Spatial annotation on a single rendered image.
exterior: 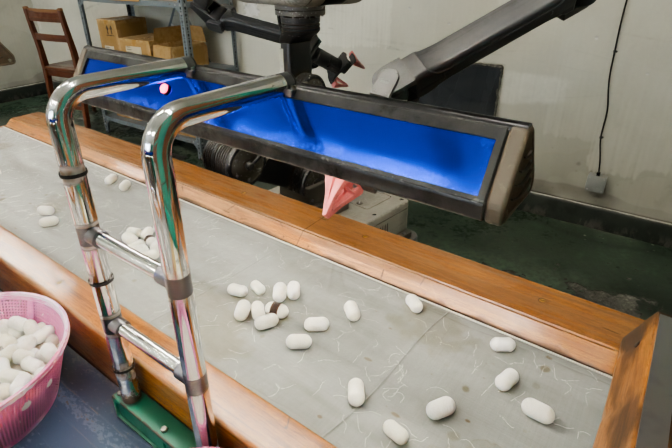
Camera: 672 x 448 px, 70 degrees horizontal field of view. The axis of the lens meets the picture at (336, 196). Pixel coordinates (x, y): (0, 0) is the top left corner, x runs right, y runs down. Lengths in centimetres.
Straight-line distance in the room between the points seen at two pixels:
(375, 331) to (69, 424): 42
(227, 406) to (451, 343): 31
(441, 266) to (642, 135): 187
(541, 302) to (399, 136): 45
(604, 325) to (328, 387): 39
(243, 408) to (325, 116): 34
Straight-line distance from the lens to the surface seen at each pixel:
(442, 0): 269
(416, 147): 40
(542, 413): 65
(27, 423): 77
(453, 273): 81
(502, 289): 80
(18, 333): 87
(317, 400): 64
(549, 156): 267
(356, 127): 43
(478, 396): 66
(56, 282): 89
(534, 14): 92
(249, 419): 59
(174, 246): 43
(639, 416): 54
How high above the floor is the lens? 122
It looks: 26 degrees down
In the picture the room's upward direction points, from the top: straight up
